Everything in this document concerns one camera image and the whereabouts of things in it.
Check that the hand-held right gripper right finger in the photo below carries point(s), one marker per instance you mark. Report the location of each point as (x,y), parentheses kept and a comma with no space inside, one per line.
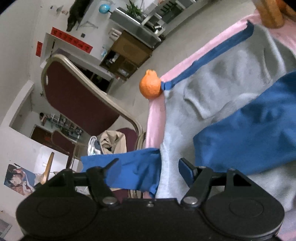
(187,170)

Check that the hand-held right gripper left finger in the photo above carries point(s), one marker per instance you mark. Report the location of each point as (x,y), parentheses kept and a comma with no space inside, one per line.
(108,168)

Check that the grey and blue sweatshirt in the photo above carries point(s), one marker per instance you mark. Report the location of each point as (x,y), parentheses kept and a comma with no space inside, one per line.
(231,76)

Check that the beige garment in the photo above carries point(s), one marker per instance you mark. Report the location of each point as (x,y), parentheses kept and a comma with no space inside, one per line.
(113,141)

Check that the small maroon chair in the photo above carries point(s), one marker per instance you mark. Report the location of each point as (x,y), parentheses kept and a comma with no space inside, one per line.
(62,143)

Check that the cluttered metal rack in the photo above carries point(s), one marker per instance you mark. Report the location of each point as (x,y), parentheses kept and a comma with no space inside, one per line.
(67,127)

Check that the wooden easel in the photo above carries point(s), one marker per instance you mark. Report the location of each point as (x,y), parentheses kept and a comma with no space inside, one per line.
(49,162)

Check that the pink printed blanket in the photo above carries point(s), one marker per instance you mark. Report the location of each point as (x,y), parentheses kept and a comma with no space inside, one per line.
(155,120)

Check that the bumpy orange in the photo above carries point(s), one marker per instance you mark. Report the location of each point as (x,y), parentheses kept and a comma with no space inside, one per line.
(149,85)

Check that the wooden cabinet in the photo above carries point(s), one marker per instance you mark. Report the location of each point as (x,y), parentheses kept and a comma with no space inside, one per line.
(131,49)

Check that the long red banner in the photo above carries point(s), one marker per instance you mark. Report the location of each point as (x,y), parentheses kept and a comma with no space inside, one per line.
(71,39)

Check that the white canisters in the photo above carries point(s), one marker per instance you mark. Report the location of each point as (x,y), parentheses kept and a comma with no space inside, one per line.
(114,33)

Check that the small red banner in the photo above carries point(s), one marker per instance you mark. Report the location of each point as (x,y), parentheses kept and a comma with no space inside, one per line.
(39,48)

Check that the black bulky object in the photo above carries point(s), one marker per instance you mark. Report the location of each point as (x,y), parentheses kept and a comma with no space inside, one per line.
(76,11)

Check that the blue globe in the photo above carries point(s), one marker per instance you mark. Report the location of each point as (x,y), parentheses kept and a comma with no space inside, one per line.
(104,8)

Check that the green potted plant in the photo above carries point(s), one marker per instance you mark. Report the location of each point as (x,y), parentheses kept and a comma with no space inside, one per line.
(134,9)

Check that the orange juice bottle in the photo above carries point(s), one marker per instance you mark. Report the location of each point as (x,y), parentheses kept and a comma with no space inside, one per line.
(269,16)

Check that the tangerine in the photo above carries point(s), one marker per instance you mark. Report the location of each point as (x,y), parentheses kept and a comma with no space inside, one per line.
(281,3)

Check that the maroon chair with gold frame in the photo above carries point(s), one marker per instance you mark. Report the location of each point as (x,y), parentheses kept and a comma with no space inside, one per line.
(76,97)

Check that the wall poster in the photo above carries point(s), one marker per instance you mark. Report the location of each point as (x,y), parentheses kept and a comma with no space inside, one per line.
(16,177)

